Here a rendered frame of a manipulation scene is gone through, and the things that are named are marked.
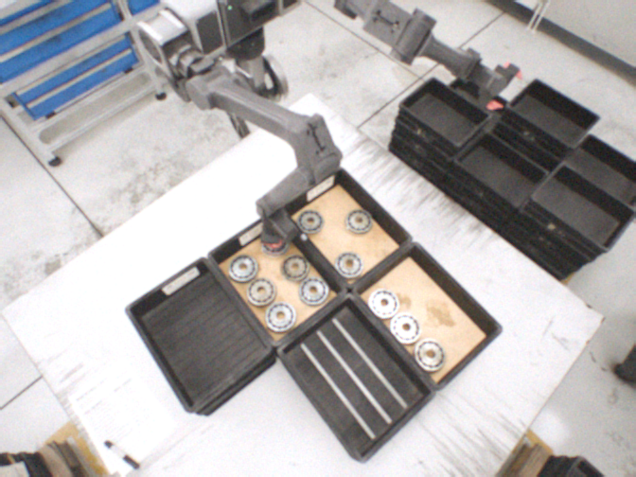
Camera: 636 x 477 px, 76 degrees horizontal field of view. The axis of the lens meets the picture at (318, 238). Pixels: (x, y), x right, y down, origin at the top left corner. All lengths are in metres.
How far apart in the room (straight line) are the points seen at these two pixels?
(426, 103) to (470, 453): 1.74
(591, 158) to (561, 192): 0.44
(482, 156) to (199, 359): 1.81
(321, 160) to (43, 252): 2.23
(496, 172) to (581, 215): 0.46
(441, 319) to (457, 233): 0.45
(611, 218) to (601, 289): 0.56
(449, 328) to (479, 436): 0.36
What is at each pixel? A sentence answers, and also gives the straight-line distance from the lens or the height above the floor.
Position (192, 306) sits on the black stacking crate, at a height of 0.83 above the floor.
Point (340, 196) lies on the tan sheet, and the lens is 1.61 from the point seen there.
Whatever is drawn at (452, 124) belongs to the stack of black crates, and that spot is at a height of 0.49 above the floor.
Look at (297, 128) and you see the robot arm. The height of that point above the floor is 1.56.
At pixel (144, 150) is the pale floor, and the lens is 3.00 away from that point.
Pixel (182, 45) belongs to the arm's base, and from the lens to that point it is 1.16.
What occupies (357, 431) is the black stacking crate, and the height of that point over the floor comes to 0.83.
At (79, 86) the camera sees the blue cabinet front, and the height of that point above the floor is 0.37.
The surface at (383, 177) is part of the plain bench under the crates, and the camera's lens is 1.84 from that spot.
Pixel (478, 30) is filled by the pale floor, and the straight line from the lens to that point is 3.93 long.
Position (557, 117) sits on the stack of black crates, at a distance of 2.70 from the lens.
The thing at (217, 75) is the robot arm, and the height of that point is 1.46.
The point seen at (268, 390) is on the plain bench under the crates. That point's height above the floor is 0.70.
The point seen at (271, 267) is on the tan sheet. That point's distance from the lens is 1.47.
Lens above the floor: 2.19
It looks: 64 degrees down
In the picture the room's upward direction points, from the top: 2 degrees clockwise
